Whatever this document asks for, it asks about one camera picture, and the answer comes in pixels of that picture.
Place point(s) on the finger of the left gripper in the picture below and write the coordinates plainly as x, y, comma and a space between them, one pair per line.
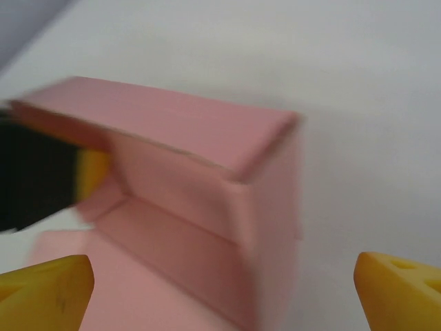
38, 172

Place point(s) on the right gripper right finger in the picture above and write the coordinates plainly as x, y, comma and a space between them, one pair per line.
403, 296

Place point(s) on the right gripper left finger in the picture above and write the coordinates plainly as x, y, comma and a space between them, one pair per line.
44, 293

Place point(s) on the pink paper box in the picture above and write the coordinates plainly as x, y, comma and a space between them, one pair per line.
193, 207

